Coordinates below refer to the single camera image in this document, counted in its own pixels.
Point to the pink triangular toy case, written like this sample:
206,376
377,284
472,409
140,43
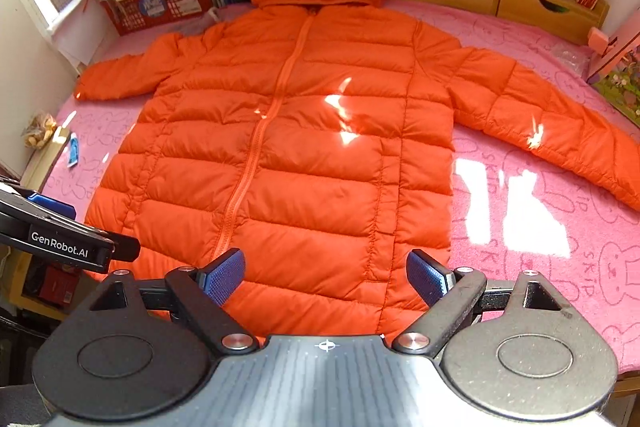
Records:
620,82

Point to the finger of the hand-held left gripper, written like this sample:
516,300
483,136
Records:
52,206

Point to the orange puffer jacket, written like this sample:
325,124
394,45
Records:
310,157

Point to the white paper sheets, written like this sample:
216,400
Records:
85,42

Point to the pink bunny print blanket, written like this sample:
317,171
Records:
550,217

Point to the small blue white packet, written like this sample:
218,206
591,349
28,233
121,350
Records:
74,149

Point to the clear plastic bag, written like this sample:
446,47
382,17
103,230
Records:
570,62

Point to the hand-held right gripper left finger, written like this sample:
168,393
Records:
225,277

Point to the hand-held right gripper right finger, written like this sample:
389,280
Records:
425,277

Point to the small brown plush toy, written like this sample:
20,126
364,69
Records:
37,129

